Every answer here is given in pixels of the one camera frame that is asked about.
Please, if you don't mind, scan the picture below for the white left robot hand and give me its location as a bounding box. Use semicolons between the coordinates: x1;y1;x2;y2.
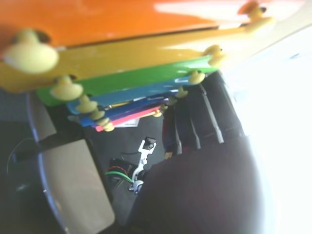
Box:
26;73;273;234

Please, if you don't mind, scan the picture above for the rainbow wooden xylophone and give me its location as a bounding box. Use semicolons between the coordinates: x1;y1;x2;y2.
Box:
0;0;277;133

